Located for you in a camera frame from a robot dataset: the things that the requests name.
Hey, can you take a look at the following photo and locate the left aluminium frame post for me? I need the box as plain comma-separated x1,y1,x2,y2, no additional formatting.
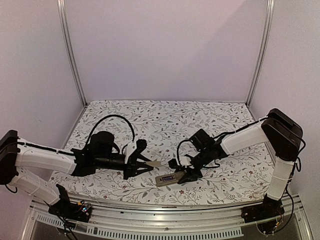
56,0,88,108

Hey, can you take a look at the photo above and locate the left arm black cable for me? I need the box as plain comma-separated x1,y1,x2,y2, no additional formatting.
87,114,137,146

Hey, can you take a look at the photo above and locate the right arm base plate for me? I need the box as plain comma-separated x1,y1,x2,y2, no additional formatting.
241,203,285,223

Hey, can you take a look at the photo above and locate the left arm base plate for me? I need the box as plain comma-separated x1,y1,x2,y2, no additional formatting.
48,199,92,223

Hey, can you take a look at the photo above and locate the floral patterned table mat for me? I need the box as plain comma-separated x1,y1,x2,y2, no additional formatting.
50,100,274,205

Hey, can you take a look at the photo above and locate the beige battery cover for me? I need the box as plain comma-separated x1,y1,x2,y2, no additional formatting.
145,161,162,168

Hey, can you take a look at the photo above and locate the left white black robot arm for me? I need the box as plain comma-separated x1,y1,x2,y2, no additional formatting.
0,130,154,217

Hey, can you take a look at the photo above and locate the front aluminium rail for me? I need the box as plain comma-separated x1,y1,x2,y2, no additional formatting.
21,193,313,240

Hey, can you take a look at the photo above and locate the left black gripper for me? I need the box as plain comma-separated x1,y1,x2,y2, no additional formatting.
95,153,154,181

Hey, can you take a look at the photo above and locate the beige remote control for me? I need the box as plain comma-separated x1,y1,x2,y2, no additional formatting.
155,172,185,187

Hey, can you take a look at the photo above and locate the right aluminium frame post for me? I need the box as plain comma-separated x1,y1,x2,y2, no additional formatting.
245,0,275,108

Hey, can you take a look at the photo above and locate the aluminium frame post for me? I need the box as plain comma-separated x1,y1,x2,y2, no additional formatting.
245,0,275,108
56,0,88,108

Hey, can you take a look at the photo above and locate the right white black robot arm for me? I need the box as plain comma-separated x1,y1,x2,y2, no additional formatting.
176,108,306,218

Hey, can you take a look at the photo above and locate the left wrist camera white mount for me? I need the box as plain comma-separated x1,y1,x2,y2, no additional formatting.
124,139,147,164

